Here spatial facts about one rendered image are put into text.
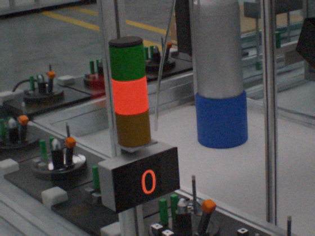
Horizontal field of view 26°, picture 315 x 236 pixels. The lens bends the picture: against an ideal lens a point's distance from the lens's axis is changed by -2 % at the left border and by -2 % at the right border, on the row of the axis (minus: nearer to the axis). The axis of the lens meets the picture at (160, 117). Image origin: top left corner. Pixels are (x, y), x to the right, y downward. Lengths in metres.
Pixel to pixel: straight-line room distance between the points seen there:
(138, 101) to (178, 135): 1.21
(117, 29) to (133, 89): 0.09
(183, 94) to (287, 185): 0.79
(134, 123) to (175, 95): 1.47
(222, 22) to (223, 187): 0.48
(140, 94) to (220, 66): 1.02
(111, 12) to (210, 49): 1.02
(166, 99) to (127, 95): 1.46
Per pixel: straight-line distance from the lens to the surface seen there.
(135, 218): 1.11
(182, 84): 2.48
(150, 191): 1.05
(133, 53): 0.97
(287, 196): 1.75
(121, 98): 0.99
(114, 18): 1.00
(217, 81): 2.01
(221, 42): 1.98
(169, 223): 1.37
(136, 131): 1.00
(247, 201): 1.74
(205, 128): 2.06
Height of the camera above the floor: 1.62
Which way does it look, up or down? 19 degrees down
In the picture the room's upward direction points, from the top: 4 degrees counter-clockwise
